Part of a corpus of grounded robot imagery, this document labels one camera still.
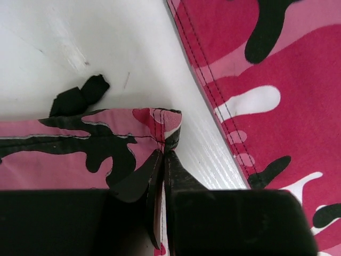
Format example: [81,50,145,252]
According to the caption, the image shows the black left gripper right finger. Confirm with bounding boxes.
[164,150,207,255]

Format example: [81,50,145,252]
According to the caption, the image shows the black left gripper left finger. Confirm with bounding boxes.
[107,150,163,250]

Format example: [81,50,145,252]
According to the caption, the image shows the pink camouflage trousers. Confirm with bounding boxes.
[1,1,340,255]

